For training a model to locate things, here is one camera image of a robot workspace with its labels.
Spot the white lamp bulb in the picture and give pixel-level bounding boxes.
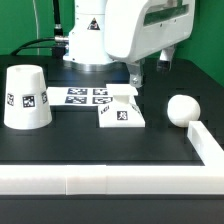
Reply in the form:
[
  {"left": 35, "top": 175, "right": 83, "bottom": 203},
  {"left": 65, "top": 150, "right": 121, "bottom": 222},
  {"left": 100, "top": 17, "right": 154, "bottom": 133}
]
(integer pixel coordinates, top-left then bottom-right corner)
[{"left": 167, "top": 95, "right": 201, "bottom": 128}]

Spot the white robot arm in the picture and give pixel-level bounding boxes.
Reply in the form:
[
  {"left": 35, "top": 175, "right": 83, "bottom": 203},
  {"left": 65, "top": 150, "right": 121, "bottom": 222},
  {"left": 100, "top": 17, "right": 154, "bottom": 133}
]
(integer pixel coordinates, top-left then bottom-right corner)
[{"left": 64, "top": 0, "right": 195, "bottom": 88}]

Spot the white lamp base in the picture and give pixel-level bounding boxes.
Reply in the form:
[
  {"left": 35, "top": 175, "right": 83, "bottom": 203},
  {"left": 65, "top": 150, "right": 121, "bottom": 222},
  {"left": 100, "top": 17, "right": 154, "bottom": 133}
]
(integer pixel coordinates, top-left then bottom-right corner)
[{"left": 98, "top": 84, "right": 145, "bottom": 128}]

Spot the white L-shaped fence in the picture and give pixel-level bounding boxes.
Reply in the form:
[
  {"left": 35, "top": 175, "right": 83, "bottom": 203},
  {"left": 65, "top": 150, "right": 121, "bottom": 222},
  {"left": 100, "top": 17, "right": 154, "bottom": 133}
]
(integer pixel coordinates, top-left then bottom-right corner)
[{"left": 0, "top": 121, "right": 224, "bottom": 195}]

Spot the black cable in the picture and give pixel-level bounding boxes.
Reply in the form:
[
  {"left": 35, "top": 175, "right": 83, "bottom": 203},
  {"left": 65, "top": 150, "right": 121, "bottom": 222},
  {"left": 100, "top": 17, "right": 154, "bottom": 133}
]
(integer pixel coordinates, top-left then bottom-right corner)
[{"left": 10, "top": 0, "right": 70, "bottom": 57}]

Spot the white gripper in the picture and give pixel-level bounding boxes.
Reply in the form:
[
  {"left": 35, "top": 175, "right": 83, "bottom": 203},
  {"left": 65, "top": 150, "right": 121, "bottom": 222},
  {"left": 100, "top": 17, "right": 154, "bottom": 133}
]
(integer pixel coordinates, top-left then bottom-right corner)
[{"left": 104, "top": 0, "right": 195, "bottom": 88}]

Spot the white thin cable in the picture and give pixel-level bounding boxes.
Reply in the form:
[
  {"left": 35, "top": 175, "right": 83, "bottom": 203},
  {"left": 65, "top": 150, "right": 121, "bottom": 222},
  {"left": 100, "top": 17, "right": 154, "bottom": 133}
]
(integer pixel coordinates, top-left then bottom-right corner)
[{"left": 32, "top": 0, "right": 40, "bottom": 56}]

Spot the white marker sheet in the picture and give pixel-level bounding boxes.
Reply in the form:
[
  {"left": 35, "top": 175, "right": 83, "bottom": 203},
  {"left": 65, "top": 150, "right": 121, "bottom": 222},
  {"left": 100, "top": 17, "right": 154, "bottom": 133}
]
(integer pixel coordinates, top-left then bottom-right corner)
[{"left": 46, "top": 86, "right": 137, "bottom": 108}]

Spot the white lamp shade cone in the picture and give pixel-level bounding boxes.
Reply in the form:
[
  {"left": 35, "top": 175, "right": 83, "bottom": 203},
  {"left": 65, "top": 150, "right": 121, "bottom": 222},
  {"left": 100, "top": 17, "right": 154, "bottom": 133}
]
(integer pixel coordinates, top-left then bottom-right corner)
[{"left": 4, "top": 65, "right": 52, "bottom": 130}]

